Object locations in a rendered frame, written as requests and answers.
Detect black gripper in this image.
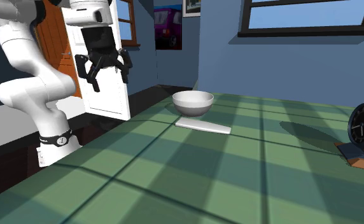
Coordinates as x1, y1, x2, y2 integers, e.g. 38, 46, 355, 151
74, 25, 134, 93

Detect white door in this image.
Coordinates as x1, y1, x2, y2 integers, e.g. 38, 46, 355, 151
60, 0, 131, 122

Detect brown framed window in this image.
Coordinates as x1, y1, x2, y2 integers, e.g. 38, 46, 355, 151
115, 0, 141, 48

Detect orange wooden door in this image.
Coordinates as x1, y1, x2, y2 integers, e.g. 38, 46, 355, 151
34, 0, 83, 99

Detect white bowl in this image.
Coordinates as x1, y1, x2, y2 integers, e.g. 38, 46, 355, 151
172, 90, 215, 118

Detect white remote control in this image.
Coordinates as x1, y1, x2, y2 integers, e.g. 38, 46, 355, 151
174, 116, 232, 136

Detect black framed window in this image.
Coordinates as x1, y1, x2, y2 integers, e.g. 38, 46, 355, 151
237, 0, 364, 39

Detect dark blue clock, wooden base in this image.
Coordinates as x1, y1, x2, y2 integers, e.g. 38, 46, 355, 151
334, 98, 364, 174

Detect purple wall poster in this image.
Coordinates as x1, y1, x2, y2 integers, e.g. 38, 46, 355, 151
153, 4, 183, 52

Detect white framed wall picture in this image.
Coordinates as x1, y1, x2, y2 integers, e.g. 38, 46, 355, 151
181, 0, 202, 18

